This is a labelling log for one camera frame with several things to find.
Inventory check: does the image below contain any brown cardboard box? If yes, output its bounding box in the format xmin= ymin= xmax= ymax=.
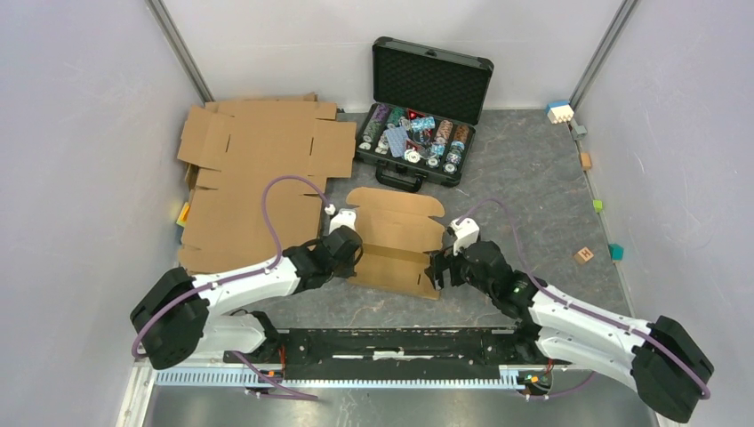
xmin=346 ymin=187 xmax=445 ymax=300

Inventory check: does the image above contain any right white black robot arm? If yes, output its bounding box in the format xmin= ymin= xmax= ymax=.
xmin=425 ymin=241 xmax=714 ymax=423

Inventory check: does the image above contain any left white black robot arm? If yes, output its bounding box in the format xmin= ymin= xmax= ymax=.
xmin=130 ymin=226 xmax=363 ymax=370

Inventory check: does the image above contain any wooden letter H block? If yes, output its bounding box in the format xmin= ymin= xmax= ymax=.
xmin=574 ymin=246 xmax=594 ymax=265

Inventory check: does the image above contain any lime green small block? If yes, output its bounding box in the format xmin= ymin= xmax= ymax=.
xmin=592 ymin=199 xmax=604 ymax=214

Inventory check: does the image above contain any teal small block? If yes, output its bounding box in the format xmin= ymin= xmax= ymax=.
xmin=608 ymin=243 xmax=624 ymax=262

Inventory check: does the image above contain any orange small block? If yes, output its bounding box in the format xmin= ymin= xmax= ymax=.
xmin=580 ymin=152 xmax=592 ymax=172

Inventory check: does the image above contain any stack of cardboard blanks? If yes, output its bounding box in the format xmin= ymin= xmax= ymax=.
xmin=177 ymin=94 xmax=357 ymax=273

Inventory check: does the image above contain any black poker chip case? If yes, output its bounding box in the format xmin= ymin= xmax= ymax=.
xmin=355 ymin=36 xmax=494 ymax=193

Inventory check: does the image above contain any yellow orange block at left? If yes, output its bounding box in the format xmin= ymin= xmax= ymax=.
xmin=175 ymin=202 xmax=190 ymax=227

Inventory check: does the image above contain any grey small block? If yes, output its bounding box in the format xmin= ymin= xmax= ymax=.
xmin=569 ymin=125 xmax=588 ymax=141

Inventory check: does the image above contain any blue white toy block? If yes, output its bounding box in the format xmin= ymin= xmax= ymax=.
xmin=545 ymin=100 xmax=574 ymax=124

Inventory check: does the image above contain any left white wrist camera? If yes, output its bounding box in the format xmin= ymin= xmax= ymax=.
xmin=325 ymin=204 xmax=357 ymax=235

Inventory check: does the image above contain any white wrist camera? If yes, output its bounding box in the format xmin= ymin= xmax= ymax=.
xmin=325 ymin=204 xmax=357 ymax=235
xmin=446 ymin=217 xmax=480 ymax=255

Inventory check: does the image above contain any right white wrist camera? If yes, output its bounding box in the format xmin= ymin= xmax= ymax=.
xmin=446 ymin=217 xmax=480 ymax=255

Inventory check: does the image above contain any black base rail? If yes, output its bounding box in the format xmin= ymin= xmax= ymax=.
xmin=245 ymin=326 xmax=549 ymax=381

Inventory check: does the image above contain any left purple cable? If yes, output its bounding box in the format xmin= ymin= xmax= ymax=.
xmin=130 ymin=175 xmax=334 ymax=403

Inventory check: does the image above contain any purple cable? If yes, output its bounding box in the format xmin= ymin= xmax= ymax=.
xmin=453 ymin=197 xmax=713 ymax=402
xmin=130 ymin=175 xmax=334 ymax=403

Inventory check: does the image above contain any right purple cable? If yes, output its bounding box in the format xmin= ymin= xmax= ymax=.
xmin=453 ymin=197 xmax=713 ymax=402

